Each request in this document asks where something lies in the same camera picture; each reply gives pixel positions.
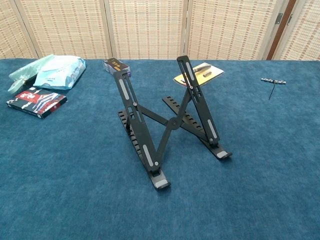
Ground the woven bamboo folding screen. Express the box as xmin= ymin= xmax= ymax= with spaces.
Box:
xmin=0 ymin=0 xmax=320 ymax=61

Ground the black folding laptop stand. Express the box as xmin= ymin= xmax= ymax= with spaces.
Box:
xmin=112 ymin=55 xmax=233 ymax=192

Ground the light blue wet wipes pack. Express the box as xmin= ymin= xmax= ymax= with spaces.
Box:
xmin=33 ymin=55 xmax=87 ymax=90

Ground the razor in yellow blister pack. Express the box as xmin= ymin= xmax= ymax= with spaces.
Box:
xmin=173 ymin=62 xmax=225 ymax=89

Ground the black red patterned flat box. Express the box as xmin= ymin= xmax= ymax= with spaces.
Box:
xmin=5 ymin=86 xmax=68 ymax=120

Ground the brown wooden post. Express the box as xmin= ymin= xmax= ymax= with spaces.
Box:
xmin=266 ymin=0 xmax=297 ymax=60

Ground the metal T-handle corkscrew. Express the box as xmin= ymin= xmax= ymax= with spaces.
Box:
xmin=260 ymin=77 xmax=288 ymax=101

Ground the mint green plastic pouch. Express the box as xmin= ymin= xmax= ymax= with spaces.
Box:
xmin=7 ymin=54 xmax=55 ymax=95

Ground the small dark box gold label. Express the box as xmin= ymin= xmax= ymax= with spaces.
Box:
xmin=102 ymin=57 xmax=132 ymax=77

